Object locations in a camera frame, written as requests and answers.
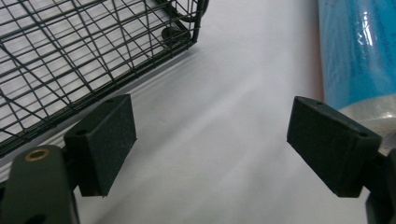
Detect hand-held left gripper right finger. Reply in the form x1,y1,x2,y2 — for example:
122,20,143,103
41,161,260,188
286,95,383,199

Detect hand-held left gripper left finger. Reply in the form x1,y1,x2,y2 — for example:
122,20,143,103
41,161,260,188
63,93,138,198

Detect blue plastic-wrapped roll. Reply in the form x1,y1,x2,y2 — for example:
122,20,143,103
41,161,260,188
317,0,396,157

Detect black wire basket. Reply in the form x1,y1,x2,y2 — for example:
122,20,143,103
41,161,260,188
0,0,210,159

